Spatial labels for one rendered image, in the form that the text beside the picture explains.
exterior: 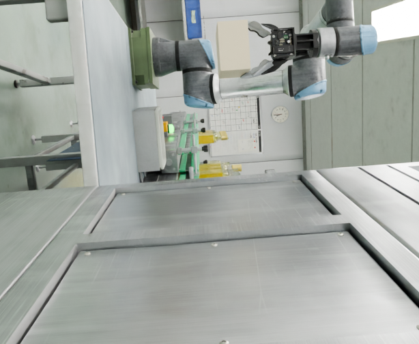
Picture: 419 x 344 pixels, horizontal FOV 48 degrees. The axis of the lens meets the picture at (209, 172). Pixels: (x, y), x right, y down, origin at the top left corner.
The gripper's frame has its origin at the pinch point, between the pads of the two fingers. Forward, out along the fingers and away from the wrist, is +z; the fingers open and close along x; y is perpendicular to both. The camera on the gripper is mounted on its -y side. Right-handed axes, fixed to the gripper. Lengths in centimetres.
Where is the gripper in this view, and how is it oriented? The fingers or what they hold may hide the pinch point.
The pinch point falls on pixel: (237, 50)
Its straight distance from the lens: 128.1
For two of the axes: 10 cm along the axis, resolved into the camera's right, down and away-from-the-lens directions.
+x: 0.7, 9.9, 0.7
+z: -10.0, 0.7, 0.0
